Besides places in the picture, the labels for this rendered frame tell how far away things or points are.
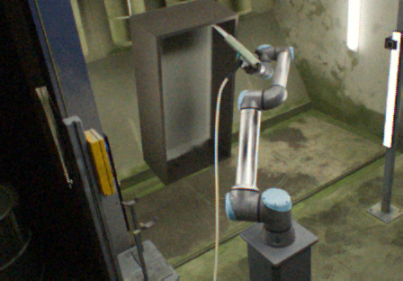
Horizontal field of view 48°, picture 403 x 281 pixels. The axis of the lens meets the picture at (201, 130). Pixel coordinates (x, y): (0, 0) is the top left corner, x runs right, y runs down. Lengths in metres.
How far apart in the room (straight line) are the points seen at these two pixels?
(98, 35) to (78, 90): 2.04
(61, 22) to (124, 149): 2.17
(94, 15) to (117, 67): 0.51
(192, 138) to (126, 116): 0.76
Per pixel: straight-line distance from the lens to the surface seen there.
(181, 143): 3.72
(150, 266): 2.26
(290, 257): 2.46
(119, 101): 4.24
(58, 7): 2.16
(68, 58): 2.21
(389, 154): 3.50
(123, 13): 3.93
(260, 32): 5.08
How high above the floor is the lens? 2.34
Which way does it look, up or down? 28 degrees down
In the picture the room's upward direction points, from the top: 7 degrees counter-clockwise
